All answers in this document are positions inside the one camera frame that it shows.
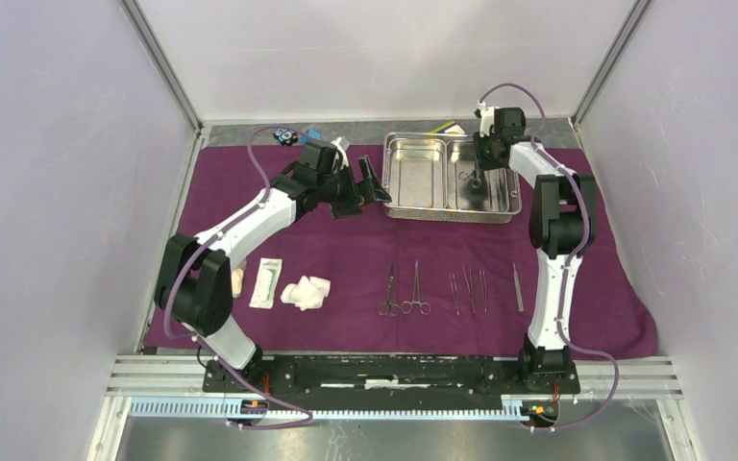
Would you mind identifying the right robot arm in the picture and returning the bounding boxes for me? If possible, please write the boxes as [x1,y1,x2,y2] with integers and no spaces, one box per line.
[473,102,597,392]

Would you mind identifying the aluminium corner frame rail right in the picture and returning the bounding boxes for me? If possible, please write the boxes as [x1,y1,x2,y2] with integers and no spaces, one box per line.
[570,0,653,127]

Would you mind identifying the metal mesh instrument tray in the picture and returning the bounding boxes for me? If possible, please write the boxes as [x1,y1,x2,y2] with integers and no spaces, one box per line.
[385,133,522,225]

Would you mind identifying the blue toy block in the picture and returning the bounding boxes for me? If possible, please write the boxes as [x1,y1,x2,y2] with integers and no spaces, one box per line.
[306,129,322,140]

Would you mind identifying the steel pan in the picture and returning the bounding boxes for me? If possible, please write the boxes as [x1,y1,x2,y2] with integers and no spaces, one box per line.
[446,139,522,215]
[382,133,447,210]

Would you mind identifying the aluminium corner frame rail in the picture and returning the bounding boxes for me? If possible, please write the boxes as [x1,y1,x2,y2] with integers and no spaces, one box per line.
[119,0,204,133]
[570,0,653,127]

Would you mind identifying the steel right inner pan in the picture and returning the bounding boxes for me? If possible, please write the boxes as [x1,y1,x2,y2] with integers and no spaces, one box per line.
[446,139,522,215]

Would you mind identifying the suture packet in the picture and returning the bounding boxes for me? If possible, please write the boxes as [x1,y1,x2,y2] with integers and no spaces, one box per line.
[249,258,283,309]

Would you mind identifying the aluminium corner frame rail left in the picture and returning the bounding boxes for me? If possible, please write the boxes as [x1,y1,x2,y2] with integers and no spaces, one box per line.
[119,0,204,133]

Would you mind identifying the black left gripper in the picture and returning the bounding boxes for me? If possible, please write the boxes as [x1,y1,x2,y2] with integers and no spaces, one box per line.
[316,156,390,220]

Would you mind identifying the steel surgical scissors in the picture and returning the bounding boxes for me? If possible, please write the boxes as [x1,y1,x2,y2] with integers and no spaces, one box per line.
[377,266,402,317]

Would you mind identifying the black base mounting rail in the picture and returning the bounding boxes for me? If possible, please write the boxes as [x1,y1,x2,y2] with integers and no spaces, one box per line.
[202,353,581,412]

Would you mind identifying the steel left inner pan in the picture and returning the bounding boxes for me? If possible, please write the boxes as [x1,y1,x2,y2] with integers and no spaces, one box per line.
[382,133,447,210]

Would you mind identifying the black blue toy car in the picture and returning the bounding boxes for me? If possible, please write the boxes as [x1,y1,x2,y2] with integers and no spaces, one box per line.
[272,127,299,147]

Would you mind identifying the steel hemostat clamp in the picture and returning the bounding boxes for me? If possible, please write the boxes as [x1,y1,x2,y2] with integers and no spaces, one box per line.
[457,168,482,189]
[401,260,431,315]

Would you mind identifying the white gauze wad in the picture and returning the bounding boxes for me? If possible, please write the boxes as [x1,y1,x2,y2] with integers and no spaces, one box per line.
[280,276,332,311]

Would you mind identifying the steel forceps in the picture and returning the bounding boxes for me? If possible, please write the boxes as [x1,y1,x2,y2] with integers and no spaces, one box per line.
[512,262,525,313]

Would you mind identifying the steel needle holder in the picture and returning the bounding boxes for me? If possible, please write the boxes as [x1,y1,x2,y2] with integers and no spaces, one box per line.
[461,264,476,314]

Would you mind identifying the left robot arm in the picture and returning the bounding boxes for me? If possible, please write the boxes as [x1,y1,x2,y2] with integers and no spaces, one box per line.
[153,137,391,392]

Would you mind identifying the thin curved steel tweezers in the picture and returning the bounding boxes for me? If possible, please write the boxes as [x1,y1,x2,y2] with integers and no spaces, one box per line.
[479,269,488,313]

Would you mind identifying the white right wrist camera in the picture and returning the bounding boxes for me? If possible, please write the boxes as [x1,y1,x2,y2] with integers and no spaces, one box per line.
[474,102,497,137]

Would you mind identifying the aluminium front frame rail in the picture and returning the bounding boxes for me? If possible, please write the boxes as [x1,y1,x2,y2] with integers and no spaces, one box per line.
[106,355,684,422]

